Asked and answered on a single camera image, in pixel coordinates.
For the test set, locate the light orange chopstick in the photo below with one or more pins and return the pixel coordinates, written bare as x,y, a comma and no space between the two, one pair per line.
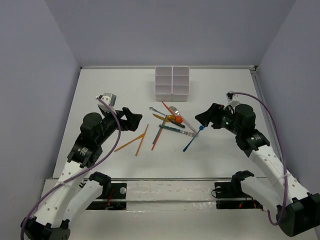
141,141

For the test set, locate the white organizer container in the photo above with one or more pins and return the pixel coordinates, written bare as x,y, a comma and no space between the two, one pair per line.
163,83
180,83

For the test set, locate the blue metal fork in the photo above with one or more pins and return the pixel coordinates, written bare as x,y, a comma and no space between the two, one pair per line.
193,138

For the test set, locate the orange plastic knife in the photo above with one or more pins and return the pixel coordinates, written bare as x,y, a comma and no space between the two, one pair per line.
126,144

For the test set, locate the silver fork pink handle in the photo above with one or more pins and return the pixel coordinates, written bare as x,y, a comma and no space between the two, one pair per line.
176,111

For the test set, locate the gold knife green handle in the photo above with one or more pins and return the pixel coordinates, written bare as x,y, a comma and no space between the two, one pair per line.
169,121

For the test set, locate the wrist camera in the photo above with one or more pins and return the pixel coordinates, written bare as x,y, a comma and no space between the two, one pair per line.
108,98
233,100

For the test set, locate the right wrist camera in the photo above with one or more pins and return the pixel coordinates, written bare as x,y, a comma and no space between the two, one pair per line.
233,100

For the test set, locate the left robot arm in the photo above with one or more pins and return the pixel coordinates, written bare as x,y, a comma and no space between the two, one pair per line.
52,215

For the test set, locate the red-orange chopstick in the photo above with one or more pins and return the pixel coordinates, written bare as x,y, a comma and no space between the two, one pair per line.
153,146
169,109

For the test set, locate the teal chopstick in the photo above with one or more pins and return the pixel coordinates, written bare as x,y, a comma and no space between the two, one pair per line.
158,133

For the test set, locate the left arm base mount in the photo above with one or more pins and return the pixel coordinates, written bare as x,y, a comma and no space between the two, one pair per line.
113,199

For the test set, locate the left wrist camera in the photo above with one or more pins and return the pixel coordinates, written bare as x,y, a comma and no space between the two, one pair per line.
108,98

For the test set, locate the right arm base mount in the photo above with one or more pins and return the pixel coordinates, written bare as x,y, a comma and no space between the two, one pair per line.
227,198

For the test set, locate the silver fork teal handle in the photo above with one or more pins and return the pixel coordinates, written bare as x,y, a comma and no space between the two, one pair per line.
187,133

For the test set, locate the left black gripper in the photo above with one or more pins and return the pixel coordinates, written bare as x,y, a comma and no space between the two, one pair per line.
124,120

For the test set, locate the orange spoon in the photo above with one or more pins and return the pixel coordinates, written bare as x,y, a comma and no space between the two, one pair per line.
178,119

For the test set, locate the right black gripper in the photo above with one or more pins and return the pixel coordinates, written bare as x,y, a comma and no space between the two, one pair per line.
212,114

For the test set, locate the white right organizer container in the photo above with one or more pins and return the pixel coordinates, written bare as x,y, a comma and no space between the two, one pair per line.
180,83

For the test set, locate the white left organizer container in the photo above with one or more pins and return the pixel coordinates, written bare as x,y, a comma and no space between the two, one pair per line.
163,83

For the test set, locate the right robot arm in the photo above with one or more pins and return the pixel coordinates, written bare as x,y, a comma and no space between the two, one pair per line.
295,209

